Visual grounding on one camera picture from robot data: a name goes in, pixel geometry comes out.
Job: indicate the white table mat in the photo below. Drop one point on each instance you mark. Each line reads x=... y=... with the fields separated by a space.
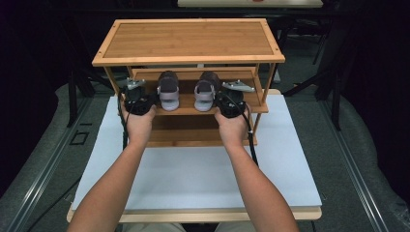
x=193 y=177

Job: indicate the bamboo shoe rack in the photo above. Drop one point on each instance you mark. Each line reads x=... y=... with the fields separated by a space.
x=190 y=42

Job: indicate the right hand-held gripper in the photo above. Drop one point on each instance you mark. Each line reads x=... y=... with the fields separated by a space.
x=230 y=104

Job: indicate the person's right hand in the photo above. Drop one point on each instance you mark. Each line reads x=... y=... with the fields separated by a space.
x=233 y=129

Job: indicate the person's left hand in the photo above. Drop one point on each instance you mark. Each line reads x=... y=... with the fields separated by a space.
x=138 y=127

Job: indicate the wooden table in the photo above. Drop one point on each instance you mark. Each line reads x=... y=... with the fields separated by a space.
x=193 y=216

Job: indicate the black metal stand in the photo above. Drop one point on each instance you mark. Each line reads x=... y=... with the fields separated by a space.
x=72 y=103
x=335 y=96

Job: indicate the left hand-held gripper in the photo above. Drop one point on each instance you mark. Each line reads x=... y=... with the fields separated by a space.
x=138 y=101

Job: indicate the grey purple sandal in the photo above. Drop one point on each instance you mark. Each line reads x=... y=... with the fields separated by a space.
x=169 y=96
x=204 y=98

